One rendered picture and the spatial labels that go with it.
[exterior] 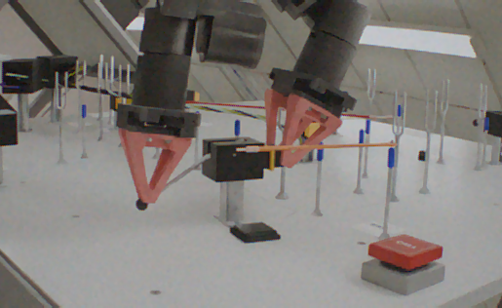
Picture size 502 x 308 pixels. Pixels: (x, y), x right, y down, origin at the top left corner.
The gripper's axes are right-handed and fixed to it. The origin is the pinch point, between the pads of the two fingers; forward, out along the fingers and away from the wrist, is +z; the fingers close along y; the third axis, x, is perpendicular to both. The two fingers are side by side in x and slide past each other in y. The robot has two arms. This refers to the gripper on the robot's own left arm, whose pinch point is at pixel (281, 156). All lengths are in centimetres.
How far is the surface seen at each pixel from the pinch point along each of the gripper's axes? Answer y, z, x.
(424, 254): -25.9, 2.9, -2.0
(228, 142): -1.2, 1.1, 7.2
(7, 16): 788, -30, -34
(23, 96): 70, 10, 18
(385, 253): -23.6, 4.2, 0.3
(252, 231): -7.5, 8.2, 3.7
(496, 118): 14, -22, -44
